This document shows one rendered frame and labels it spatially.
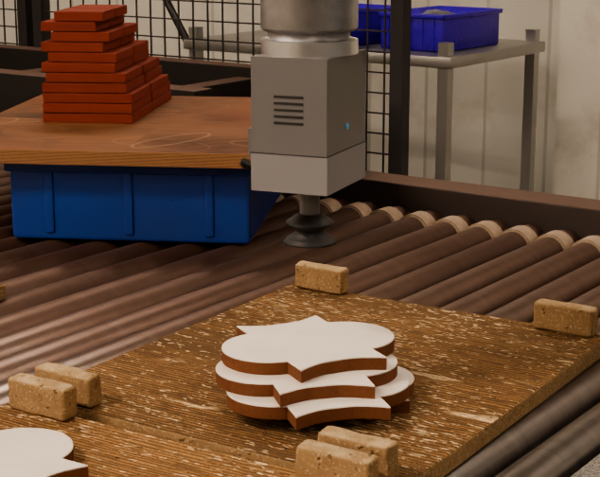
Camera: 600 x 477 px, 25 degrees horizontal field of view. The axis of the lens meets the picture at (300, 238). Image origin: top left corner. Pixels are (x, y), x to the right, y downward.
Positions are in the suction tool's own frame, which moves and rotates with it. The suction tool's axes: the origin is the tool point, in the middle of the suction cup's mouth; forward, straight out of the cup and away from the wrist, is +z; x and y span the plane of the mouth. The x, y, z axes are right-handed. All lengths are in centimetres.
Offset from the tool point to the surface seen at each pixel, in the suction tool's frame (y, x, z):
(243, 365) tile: 6.4, -2.9, 8.7
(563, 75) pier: -341, -53, 26
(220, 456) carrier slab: 15.0, -0.8, 12.7
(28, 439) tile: 20.0, -13.8, 11.5
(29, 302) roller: -20.2, -40.6, 14.8
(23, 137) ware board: -46, -58, 2
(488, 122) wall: -360, -82, 45
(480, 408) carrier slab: -1.9, 13.9, 12.7
